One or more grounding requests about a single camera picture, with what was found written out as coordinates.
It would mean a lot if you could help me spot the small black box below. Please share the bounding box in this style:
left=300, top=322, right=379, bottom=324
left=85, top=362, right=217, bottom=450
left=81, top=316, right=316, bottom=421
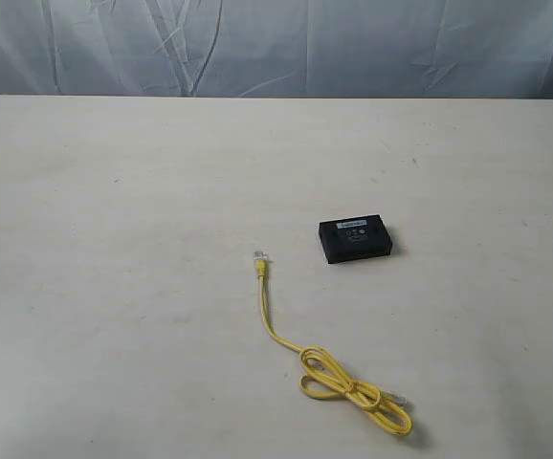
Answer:
left=318, top=214, right=393, bottom=264

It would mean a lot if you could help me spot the yellow ethernet cable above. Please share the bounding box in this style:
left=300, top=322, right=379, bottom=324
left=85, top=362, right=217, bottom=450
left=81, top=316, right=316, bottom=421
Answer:
left=250, top=249, right=415, bottom=437

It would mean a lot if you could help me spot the grey backdrop curtain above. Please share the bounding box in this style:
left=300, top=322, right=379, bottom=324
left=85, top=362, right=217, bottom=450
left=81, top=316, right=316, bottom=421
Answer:
left=0, top=1, right=553, bottom=98

